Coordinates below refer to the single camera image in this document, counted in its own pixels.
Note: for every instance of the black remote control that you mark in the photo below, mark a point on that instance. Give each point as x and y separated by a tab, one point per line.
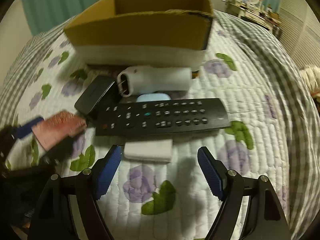
162	117

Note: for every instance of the white dressing table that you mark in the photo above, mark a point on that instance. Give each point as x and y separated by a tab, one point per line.
247	12

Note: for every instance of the white floral quilted mat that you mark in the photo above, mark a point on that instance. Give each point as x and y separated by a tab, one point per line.
145	152

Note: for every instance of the light blue earbuds case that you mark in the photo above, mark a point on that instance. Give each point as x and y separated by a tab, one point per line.
153	97

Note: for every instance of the white louvered wardrobe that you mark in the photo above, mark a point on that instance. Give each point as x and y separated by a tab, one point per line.
300	35

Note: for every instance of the small white box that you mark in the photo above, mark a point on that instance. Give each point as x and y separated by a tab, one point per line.
149	150

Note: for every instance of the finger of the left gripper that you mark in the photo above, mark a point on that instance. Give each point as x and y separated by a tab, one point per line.
26	129

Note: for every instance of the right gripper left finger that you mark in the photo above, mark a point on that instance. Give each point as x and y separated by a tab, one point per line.
53	217

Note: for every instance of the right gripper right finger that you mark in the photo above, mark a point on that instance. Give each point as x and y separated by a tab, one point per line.
264	218

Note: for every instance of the brown cardboard box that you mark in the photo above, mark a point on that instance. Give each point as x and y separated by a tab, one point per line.
159	33

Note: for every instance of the white puffer jacket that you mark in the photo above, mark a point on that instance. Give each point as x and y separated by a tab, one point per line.
310	75

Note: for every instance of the white handheld device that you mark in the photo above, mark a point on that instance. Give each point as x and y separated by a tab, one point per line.
138	80

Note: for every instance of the green checkered bed cover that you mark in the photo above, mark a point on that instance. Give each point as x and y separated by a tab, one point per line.
274	131

